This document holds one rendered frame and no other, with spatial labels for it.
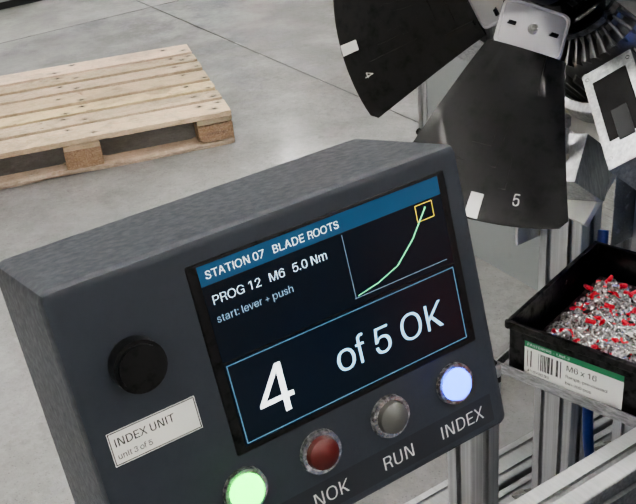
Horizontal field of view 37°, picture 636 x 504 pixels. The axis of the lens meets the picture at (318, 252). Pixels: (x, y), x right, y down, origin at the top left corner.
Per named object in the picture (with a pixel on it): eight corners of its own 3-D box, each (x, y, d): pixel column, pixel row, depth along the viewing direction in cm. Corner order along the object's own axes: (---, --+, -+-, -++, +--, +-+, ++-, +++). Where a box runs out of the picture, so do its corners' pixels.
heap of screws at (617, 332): (594, 293, 121) (596, 266, 119) (705, 328, 112) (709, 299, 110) (517, 367, 109) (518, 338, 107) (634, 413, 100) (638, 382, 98)
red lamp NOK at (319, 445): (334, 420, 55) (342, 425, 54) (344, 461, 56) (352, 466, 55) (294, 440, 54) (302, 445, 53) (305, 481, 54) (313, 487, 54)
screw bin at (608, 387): (591, 286, 123) (594, 239, 119) (722, 327, 113) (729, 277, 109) (502, 370, 109) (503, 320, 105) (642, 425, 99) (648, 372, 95)
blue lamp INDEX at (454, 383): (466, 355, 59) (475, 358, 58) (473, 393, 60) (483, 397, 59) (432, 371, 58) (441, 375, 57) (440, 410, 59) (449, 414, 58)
